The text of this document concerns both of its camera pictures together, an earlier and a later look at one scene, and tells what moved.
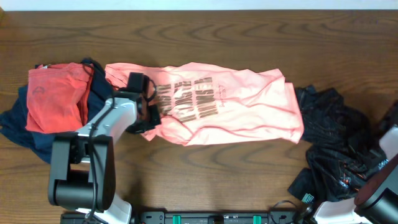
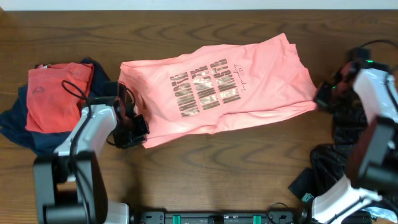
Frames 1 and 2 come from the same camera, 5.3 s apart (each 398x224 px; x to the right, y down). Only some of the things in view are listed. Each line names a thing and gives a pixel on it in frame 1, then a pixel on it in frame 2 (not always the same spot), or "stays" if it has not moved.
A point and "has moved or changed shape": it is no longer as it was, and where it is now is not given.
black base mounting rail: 194,218 stays
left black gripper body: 151,118 to 131,132
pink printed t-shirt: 204,104 has moved or changed shape
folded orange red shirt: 58,97 stays
